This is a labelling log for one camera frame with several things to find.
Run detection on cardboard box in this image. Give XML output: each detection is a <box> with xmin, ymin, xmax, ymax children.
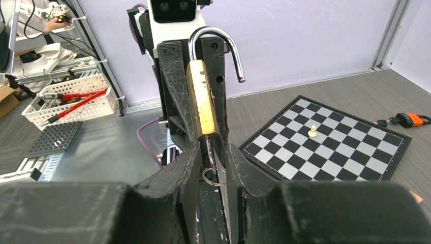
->
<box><xmin>0</xmin><ymin>85</ymin><xmax>20</xmax><ymax>119</ymax></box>

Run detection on white perforated basket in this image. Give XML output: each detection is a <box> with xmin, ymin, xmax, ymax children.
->
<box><xmin>21</xmin><ymin>74</ymin><xmax>118</xmax><ymax>131</ymax></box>

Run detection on brass padlock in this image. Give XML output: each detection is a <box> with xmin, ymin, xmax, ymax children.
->
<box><xmin>185</xmin><ymin>26</ymin><xmax>247</xmax><ymax>188</ymax></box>

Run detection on small wooden block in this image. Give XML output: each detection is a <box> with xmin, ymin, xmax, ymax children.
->
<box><xmin>409</xmin><ymin>190</ymin><xmax>423</xmax><ymax>204</ymax></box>

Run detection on orange black padlock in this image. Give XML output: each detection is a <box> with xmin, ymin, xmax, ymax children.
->
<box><xmin>375</xmin><ymin>113</ymin><xmax>430</xmax><ymax>129</ymax></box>

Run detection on aluminium frame rail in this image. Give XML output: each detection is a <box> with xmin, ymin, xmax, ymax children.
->
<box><xmin>370</xmin><ymin>0</ymin><xmax>412</xmax><ymax>71</ymax></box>

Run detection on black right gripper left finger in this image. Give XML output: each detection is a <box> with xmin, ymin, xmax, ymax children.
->
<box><xmin>1</xmin><ymin>141</ymin><xmax>201</xmax><ymax>243</ymax></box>

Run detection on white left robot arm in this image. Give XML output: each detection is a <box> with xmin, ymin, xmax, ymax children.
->
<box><xmin>128</xmin><ymin>1</ymin><xmax>230</xmax><ymax>161</ymax></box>

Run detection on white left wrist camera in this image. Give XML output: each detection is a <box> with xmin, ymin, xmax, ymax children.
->
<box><xmin>147</xmin><ymin>0</ymin><xmax>213</xmax><ymax>47</ymax></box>

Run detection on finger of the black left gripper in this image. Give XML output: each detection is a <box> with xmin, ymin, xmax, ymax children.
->
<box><xmin>156</xmin><ymin>40</ymin><xmax>196</xmax><ymax>143</ymax></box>
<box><xmin>201</xmin><ymin>37</ymin><xmax>229</xmax><ymax>145</ymax></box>

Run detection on black white chessboard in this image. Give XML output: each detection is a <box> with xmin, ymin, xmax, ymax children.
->
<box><xmin>240</xmin><ymin>96</ymin><xmax>412</xmax><ymax>181</ymax></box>

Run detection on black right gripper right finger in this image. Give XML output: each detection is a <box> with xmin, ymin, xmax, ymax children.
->
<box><xmin>225</xmin><ymin>144</ymin><xmax>430</xmax><ymax>243</ymax></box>

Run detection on red handled tool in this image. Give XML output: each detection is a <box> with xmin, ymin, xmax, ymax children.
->
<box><xmin>42</xmin><ymin>87</ymin><xmax>109</xmax><ymax>125</ymax></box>

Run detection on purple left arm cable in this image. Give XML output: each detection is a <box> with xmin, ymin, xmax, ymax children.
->
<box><xmin>136</xmin><ymin>117</ymin><xmax>166</xmax><ymax>169</ymax></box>

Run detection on cream chess pawn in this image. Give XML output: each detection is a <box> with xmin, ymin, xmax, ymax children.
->
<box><xmin>307</xmin><ymin>125</ymin><xmax>317</xmax><ymax>138</ymax></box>

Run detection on grey studded plate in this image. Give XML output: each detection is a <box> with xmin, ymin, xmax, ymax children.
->
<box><xmin>25</xmin><ymin>121</ymin><xmax>83</xmax><ymax>158</ymax></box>

